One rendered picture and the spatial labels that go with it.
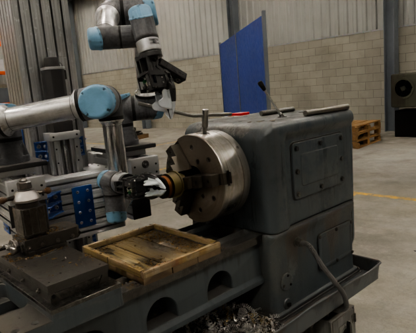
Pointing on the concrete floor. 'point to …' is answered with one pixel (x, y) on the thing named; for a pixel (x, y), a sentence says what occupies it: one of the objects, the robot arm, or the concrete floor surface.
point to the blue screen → (245, 69)
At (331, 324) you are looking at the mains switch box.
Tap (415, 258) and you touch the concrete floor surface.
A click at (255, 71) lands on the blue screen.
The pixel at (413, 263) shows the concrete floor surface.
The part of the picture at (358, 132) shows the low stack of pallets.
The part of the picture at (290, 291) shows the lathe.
